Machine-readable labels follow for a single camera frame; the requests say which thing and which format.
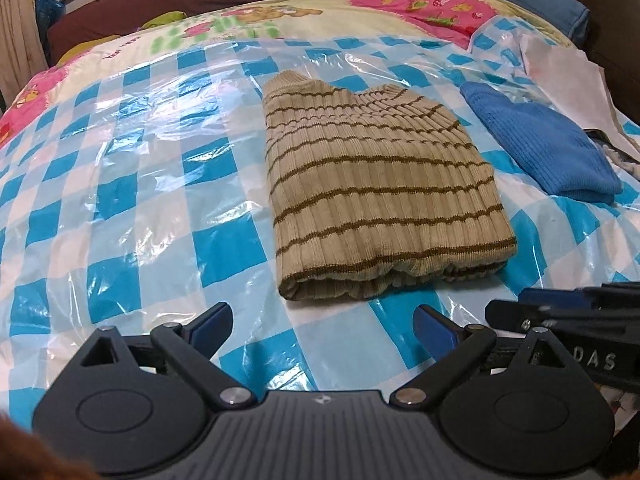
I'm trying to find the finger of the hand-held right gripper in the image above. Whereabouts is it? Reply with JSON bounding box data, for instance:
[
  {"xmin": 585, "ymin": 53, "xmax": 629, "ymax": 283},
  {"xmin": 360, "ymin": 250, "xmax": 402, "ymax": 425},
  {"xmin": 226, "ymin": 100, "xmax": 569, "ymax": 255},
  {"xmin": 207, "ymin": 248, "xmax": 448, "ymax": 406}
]
[
  {"xmin": 485, "ymin": 299, "xmax": 640, "ymax": 335},
  {"xmin": 519, "ymin": 284, "xmax": 640, "ymax": 313}
]

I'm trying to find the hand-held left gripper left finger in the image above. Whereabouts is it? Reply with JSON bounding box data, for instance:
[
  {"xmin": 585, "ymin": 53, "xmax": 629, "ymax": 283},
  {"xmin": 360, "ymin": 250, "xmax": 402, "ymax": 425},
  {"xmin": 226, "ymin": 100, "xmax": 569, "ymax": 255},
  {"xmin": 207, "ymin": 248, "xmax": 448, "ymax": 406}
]
[{"xmin": 79, "ymin": 302, "xmax": 258, "ymax": 408}]

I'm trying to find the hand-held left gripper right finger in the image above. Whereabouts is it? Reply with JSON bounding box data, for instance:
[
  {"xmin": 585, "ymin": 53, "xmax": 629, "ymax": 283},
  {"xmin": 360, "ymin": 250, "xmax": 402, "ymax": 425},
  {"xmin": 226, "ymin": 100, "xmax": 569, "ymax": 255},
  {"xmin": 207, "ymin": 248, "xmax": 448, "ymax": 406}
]
[{"xmin": 390, "ymin": 305, "xmax": 572, "ymax": 408}]

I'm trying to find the beige brown-striped ribbed sweater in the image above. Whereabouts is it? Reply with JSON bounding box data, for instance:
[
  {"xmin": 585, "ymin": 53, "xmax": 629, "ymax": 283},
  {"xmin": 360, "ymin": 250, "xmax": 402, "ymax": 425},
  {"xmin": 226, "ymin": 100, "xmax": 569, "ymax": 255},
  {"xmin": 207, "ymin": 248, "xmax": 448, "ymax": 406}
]
[{"xmin": 262, "ymin": 71, "xmax": 518, "ymax": 302}]

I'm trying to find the blue knit garment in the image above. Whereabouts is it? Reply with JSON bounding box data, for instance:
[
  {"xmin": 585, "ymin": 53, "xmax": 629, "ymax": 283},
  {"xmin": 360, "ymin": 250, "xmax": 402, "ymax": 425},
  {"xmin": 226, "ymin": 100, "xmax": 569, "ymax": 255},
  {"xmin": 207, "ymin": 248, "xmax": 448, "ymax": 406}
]
[{"xmin": 459, "ymin": 81, "xmax": 623, "ymax": 205}]

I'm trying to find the blue checkered plastic sheet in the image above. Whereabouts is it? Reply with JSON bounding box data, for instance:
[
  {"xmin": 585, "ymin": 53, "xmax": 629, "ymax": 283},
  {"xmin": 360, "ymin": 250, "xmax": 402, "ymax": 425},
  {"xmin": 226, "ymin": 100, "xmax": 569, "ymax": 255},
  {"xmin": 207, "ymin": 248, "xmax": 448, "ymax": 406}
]
[{"xmin": 0, "ymin": 15, "xmax": 640, "ymax": 433}]

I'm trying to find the white cloth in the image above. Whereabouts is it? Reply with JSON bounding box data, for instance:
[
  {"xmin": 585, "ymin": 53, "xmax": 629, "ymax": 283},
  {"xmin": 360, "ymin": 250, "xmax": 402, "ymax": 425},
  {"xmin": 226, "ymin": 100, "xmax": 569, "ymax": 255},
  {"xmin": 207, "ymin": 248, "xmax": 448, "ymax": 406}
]
[{"xmin": 517, "ymin": 32, "xmax": 640, "ymax": 171}]

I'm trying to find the dark glossy wooden headboard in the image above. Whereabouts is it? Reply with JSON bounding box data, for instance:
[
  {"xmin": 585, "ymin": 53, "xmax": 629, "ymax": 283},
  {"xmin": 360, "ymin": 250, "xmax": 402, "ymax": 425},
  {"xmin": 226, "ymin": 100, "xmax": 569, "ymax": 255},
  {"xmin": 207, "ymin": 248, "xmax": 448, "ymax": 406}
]
[{"xmin": 412, "ymin": 0, "xmax": 640, "ymax": 126}]

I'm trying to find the blue pillow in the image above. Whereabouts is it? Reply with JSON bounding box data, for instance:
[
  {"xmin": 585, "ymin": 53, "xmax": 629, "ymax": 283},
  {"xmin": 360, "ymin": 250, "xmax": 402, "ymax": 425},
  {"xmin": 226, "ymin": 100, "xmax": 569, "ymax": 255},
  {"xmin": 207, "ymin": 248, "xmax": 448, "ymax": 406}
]
[{"xmin": 490, "ymin": 0, "xmax": 593, "ymax": 46}]

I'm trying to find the yellow-green pillow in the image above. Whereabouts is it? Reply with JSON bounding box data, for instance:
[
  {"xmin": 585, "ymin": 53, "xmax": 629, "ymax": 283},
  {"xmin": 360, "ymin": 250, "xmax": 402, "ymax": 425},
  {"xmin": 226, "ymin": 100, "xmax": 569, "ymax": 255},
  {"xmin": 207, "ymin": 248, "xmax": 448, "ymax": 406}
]
[{"xmin": 55, "ymin": 10, "xmax": 188, "ymax": 66}]

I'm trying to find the cartoon printed bed quilt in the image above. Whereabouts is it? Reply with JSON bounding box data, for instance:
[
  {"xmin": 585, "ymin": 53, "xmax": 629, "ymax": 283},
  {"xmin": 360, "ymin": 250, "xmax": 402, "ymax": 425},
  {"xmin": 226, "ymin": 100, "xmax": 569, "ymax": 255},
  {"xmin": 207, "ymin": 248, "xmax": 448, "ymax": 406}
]
[{"xmin": 0, "ymin": 0, "xmax": 581, "ymax": 131}]

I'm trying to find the maroon sofa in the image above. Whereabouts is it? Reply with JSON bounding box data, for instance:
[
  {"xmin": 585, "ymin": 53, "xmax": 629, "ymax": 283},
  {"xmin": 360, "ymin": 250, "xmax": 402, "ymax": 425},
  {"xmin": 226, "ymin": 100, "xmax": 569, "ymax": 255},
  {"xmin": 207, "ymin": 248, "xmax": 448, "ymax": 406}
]
[{"xmin": 45, "ymin": 0, "xmax": 273, "ymax": 66}]

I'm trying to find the beige curtain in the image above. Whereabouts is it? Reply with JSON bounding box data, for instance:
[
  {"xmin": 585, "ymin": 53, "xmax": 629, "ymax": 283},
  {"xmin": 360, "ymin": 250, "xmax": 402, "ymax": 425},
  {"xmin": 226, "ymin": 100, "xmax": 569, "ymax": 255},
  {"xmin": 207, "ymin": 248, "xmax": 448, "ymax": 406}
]
[{"xmin": 0, "ymin": 0, "xmax": 51, "ymax": 106}]

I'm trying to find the blue mesh bag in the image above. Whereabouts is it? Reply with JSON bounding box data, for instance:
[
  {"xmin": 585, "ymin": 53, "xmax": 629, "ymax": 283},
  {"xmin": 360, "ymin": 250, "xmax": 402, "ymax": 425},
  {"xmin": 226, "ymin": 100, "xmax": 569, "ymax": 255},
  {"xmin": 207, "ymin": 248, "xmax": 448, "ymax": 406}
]
[{"xmin": 34, "ymin": 0, "xmax": 66, "ymax": 36}]

